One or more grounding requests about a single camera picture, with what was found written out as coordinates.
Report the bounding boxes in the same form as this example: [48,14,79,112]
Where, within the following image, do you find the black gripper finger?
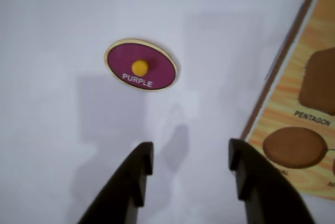
[77,142,154,224]
[228,138,319,224]

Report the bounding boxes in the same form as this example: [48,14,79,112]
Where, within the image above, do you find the purple oval piece yellow pin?
[104,38,178,93]

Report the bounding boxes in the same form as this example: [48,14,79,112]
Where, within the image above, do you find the wooden shapes puzzle board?
[240,0,335,201]

